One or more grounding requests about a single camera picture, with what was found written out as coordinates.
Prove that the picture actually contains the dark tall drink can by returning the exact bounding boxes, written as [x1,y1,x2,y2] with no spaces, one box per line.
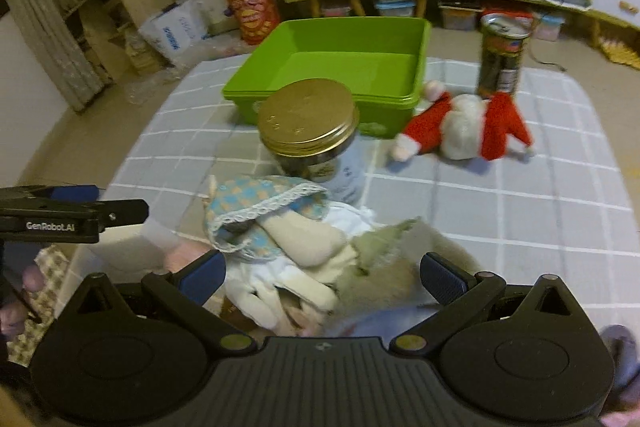
[476,13,530,98]

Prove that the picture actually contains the glass jar gold lid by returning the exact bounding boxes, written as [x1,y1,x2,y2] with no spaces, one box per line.
[257,78,364,205]

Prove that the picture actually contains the red white santa plush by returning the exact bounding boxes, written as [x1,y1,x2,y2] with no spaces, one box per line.
[390,80,534,162]

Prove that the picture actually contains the rag doll blue dress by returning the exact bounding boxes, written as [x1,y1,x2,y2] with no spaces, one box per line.
[204,176,370,269]

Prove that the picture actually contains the green plastic storage bin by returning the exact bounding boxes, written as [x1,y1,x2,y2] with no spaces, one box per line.
[222,16,432,139]

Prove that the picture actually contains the white blue paper bag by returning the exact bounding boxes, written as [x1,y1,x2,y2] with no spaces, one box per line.
[139,0,208,61]

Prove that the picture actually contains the grey checked tablecloth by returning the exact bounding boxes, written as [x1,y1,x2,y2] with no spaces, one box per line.
[58,56,639,329]

